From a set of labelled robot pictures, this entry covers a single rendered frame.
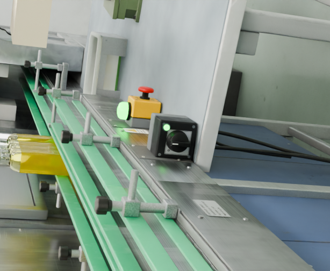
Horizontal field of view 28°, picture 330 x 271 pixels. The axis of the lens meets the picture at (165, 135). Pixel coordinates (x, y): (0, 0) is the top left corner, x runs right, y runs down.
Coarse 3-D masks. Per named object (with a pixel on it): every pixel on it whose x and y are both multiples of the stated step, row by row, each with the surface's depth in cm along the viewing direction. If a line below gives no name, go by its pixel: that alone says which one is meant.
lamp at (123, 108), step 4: (120, 104) 166; (124, 104) 166; (128, 104) 166; (120, 108) 165; (124, 108) 165; (128, 108) 165; (120, 112) 165; (124, 112) 165; (128, 112) 165; (120, 116) 166; (124, 116) 166; (128, 116) 166
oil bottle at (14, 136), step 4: (12, 136) 194; (16, 136) 194; (20, 136) 194; (24, 136) 195; (28, 136) 196; (32, 136) 196; (36, 136) 197; (40, 136) 198; (44, 136) 199; (48, 136) 200; (8, 140) 193; (12, 140) 193; (28, 140) 194; (32, 140) 194; (36, 140) 194; (40, 140) 195; (44, 140) 195; (48, 140) 195; (52, 140) 196; (8, 144) 193
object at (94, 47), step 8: (96, 40) 224; (88, 48) 224; (96, 48) 224; (88, 56) 224; (96, 56) 209; (88, 64) 225; (96, 64) 209; (88, 72) 225; (96, 72) 210; (88, 80) 226; (96, 80) 211; (88, 88) 227
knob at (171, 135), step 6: (174, 132) 137; (180, 132) 137; (168, 138) 137; (174, 138) 136; (180, 138) 136; (186, 138) 137; (168, 144) 137; (174, 144) 135; (180, 144) 135; (186, 144) 136; (174, 150) 136; (180, 150) 137
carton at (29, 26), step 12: (24, 0) 147; (36, 0) 148; (48, 0) 149; (12, 12) 160; (24, 12) 148; (36, 12) 149; (48, 12) 150; (12, 24) 156; (24, 24) 149; (36, 24) 150; (48, 24) 151; (12, 36) 152; (24, 36) 150; (36, 36) 151
